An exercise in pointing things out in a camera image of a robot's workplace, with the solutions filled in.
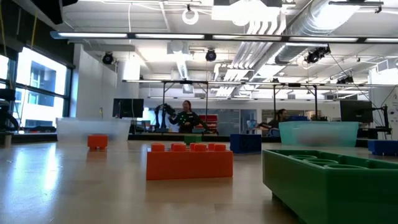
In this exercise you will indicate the green plastic building block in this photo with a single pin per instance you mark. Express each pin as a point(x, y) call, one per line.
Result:
point(311, 193)
point(192, 140)

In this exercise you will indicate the orange plastic building block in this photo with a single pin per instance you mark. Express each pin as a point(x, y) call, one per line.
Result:
point(189, 165)
point(97, 142)

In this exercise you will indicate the blue plastic building block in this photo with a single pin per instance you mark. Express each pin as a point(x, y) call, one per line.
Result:
point(245, 143)
point(384, 147)

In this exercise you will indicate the background black robot arm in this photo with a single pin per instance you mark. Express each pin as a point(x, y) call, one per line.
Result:
point(168, 109)
point(206, 126)

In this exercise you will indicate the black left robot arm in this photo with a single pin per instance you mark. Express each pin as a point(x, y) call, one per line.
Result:
point(49, 9)

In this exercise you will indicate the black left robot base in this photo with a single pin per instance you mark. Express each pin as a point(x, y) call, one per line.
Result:
point(4, 95)

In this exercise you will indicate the red storage boxes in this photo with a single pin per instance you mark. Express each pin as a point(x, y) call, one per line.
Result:
point(209, 119)

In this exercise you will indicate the person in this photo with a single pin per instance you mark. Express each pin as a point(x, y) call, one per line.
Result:
point(186, 119)
point(281, 115)

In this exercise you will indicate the black round ceiling spotlight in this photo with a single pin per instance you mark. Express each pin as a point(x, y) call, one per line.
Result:
point(108, 58)
point(211, 55)

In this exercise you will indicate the black computer monitor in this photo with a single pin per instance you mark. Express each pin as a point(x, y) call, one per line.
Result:
point(128, 108)
point(356, 111)

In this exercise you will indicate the blue chair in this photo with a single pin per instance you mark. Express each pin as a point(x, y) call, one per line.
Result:
point(273, 133)

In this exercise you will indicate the blue crate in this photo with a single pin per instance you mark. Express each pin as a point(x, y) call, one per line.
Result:
point(298, 118)

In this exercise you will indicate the teal translucent plastic bin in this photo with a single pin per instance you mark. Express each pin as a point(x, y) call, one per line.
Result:
point(317, 132)

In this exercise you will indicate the clear plastic bin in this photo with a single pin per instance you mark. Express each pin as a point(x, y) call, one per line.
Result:
point(77, 127)

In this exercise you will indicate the long ceiling light bar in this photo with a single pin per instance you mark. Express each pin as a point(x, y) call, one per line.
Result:
point(93, 35)

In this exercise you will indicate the large window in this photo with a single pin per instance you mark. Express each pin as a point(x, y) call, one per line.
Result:
point(40, 81)

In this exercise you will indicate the black overhead bar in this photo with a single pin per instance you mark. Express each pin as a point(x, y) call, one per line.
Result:
point(354, 3)

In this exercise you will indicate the black metal station frame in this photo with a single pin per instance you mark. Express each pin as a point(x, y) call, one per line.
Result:
point(163, 93)
point(316, 99)

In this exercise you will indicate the white ribbed ceiling duct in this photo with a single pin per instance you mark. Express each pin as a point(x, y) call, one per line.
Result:
point(258, 53)

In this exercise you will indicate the black ceiling camera cluster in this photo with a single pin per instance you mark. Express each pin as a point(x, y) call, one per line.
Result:
point(315, 55)
point(345, 80)

